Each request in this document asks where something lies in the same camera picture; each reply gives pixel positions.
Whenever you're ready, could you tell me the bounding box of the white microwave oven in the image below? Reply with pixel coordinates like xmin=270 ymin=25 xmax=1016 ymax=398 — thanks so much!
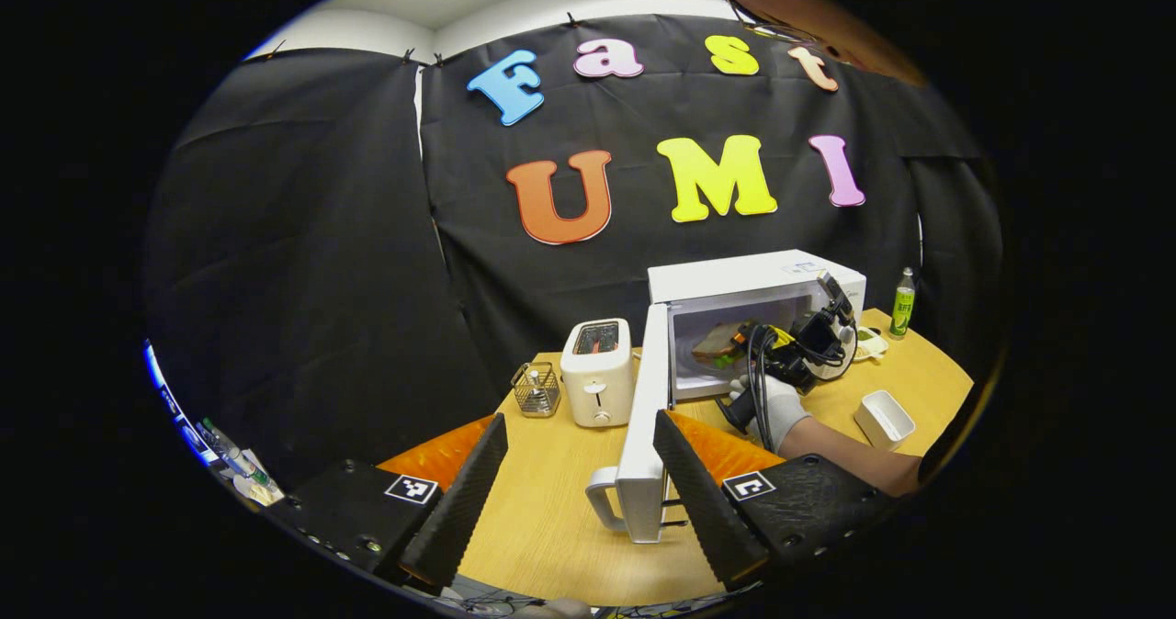
xmin=585 ymin=249 xmax=867 ymax=545

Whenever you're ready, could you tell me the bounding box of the white rectangular dish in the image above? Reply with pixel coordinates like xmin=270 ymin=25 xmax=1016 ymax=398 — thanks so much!
xmin=854 ymin=389 xmax=917 ymax=452

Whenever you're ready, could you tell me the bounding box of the sandwich with lettuce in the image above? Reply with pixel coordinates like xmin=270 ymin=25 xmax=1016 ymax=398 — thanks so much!
xmin=691 ymin=321 xmax=750 ymax=369

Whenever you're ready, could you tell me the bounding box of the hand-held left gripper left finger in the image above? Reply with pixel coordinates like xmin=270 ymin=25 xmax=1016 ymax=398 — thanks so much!
xmin=266 ymin=412 xmax=509 ymax=589

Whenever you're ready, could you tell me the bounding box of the clear plastic bottle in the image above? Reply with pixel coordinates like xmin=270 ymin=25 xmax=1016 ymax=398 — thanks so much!
xmin=196 ymin=417 xmax=272 ymax=487

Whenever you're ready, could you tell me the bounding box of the metal wire basket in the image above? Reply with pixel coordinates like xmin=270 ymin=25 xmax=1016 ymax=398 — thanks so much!
xmin=511 ymin=362 xmax=562 ymax=418

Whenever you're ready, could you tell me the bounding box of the blue lit screen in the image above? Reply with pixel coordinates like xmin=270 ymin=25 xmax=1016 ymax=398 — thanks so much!
xmin=142 ymin=339 xmax=217 ymax=468

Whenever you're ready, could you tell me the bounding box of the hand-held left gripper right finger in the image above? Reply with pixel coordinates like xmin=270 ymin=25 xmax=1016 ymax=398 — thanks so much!
xmin=653 ymin=410 xmax=897 ymax=592

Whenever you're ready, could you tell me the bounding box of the green label bottle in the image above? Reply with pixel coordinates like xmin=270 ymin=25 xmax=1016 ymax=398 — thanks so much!
xmin=888 ymin=267 xmax=917 ymax=340

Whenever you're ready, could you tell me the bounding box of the white toaster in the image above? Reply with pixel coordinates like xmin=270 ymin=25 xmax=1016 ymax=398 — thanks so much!
xmin=560 ymin=318 xmax=636 ymax=429

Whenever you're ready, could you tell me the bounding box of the black backdrop cloth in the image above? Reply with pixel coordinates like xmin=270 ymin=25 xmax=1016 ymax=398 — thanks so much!
xmin=142 ymin=15 xmax=1002 ymax=491

